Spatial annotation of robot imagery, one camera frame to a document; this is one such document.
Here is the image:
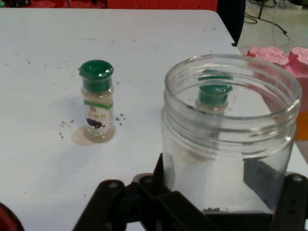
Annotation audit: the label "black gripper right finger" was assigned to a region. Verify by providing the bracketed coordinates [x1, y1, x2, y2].
[271, 173, 308, 231]

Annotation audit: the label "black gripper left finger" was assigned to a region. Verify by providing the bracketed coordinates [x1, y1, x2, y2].
[72, 153, 217, 231]

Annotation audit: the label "black seeds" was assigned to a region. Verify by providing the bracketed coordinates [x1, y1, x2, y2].
[203, 206, 228, 214]

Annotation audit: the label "clear plastic jar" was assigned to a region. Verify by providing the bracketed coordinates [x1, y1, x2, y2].
[160, 54, 303, 215]

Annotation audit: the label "orange foam floor tile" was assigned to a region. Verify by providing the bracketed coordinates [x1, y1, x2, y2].
[297, 112, 308, 141]

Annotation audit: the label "green lid spice bottle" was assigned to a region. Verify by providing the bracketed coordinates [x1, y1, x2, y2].
[184, 69, 234, 166]
[78, 59, 116, 143]

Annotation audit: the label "red bowl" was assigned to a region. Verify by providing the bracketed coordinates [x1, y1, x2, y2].
[0, 201, 25, 231]

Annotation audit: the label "pink foam puzzle block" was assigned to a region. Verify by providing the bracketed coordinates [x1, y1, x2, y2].
[247, 46, 300, 114]
[285, 47, 308, 114]

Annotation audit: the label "red and green foam mats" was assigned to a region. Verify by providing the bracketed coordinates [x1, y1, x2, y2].
[107, 0, 218, 9]

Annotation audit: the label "dark upright post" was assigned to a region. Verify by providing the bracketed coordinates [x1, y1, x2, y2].
[217, 0, 246, 47]

